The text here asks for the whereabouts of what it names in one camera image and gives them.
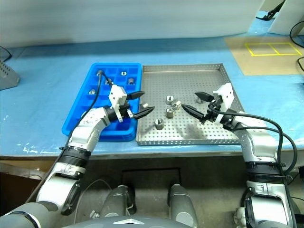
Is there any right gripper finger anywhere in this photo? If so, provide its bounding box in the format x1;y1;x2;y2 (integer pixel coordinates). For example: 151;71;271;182
194;91;215;102
181;104;207;123

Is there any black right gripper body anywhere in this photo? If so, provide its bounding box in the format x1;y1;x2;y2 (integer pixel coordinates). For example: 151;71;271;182
201;98;222;124

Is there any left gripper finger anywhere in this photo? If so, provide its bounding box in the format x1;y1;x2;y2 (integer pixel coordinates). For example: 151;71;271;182
133;106;156;120
129;91;146;101

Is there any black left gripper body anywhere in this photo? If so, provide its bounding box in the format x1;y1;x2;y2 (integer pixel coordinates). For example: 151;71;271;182
118;101;136;120

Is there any blue plastic compartment tray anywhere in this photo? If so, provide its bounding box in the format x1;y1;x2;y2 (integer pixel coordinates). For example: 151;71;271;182
61;62;143;143

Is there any perforated metal tray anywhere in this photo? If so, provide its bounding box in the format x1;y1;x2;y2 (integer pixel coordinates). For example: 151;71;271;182
135;62;247;146

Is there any brown cardboard mat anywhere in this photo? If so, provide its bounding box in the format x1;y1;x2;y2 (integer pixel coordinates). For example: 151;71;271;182
224;35;304;76

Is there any grey rounded robot leg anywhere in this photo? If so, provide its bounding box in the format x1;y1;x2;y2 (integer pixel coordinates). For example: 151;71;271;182
167;183;199;228
100;184;137;219

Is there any white foam board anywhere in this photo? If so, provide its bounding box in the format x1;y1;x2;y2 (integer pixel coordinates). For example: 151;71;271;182
267;0;304;36

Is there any grey robot torso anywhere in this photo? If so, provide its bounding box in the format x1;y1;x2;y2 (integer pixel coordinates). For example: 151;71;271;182
59;214;181;228

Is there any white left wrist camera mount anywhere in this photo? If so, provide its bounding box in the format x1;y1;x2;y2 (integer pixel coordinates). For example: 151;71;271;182
108;85;132;123

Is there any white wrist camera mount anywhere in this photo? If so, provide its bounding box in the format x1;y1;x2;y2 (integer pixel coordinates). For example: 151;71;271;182
212;83;236;122
108;85;132;123

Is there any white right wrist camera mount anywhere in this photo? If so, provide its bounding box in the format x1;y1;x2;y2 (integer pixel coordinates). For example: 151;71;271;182
212;83;236;122

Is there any thin white cable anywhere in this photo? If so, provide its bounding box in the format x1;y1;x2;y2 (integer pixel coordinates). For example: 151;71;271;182
73;179;113;224

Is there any black clamp with cable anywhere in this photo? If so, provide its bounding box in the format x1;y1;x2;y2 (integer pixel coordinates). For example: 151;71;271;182
255;0;286;22

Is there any black looped cable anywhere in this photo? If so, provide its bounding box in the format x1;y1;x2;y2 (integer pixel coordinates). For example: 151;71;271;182
289;20;304;48

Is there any thin black cable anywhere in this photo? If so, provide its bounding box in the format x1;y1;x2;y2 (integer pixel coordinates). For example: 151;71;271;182
0;45;13;63

